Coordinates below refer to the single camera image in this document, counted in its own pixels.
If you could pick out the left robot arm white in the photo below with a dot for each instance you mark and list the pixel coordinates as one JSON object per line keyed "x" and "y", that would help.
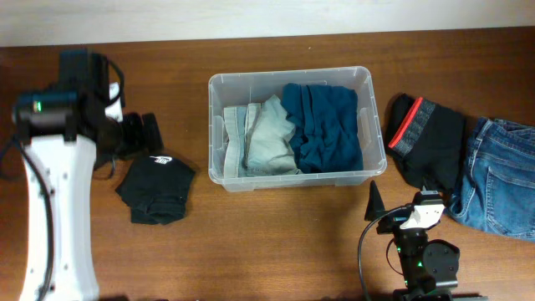
{"x": 64, "y": 133}

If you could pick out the blue denim jeans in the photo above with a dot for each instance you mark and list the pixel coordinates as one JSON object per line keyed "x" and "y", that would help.
{"x": 495, "y": 193}

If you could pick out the light grey-blue jeans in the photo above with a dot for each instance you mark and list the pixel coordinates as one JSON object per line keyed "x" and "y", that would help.
{"x": 258, "y": 140}

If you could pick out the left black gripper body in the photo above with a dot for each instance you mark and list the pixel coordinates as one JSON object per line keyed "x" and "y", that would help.
{"x": 124, "y": 141}

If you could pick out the black garment with white logo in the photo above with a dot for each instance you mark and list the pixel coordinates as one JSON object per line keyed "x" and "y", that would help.
{"x": 156, "y": 189}

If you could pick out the dark blue garment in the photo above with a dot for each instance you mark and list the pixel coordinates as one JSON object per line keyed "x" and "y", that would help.
{"x": 326, "y": 132}

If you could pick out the black shorts red waistband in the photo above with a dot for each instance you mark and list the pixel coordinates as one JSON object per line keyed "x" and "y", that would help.
{"x": 425, "y": 140}

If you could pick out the clear plastic storage bin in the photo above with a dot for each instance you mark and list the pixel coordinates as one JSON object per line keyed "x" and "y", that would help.
{"x": 241, "y": 89}

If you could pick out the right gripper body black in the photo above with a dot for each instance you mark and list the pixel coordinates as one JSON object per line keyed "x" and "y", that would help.
{"x": 385, "y": 225}

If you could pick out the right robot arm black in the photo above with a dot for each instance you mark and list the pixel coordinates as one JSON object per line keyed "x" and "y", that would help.
{"x": 428, "y": 267}

